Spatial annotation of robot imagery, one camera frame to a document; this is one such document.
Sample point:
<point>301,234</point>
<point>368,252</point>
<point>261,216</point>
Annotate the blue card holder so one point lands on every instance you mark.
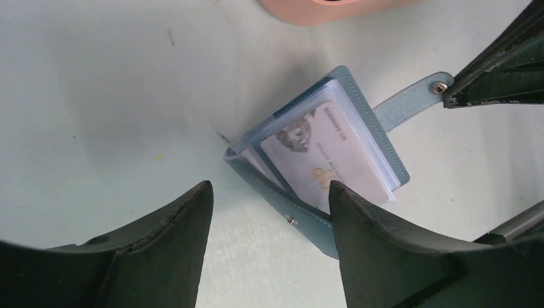
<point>371,124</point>

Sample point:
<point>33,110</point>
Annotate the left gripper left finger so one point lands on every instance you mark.
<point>154,261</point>

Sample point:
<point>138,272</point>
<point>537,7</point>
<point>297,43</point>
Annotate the pink oval tray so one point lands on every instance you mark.
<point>313,12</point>

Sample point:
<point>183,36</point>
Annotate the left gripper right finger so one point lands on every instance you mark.
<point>387,261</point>

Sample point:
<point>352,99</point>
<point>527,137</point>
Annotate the white portrait card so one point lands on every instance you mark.
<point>321,147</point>

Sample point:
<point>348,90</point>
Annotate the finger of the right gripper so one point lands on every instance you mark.
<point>508,71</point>
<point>525,223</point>

